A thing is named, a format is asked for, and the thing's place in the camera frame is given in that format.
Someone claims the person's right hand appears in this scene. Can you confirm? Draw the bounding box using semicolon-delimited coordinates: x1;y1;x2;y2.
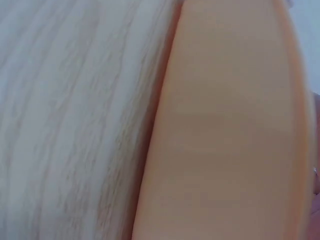
307;91;320;240

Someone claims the orange rounded plastic object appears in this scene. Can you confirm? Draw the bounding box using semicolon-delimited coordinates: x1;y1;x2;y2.
130;0;316;240

